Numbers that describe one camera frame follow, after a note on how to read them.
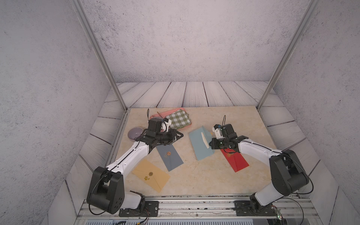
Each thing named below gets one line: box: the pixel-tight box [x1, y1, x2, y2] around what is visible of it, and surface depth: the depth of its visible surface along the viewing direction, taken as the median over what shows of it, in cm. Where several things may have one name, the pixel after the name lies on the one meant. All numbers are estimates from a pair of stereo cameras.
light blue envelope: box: [188, 125, 215, 161], surface depth 96 cm
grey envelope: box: [155, 143, 185, 173], surface depth 95 cm
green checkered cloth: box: [165, 108, 192, 130], surface depth 114 cm
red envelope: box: [219, 148, 250, 173], surface depth 91 cm
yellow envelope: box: [131, 158, 171, 193], surface depth 87 cm
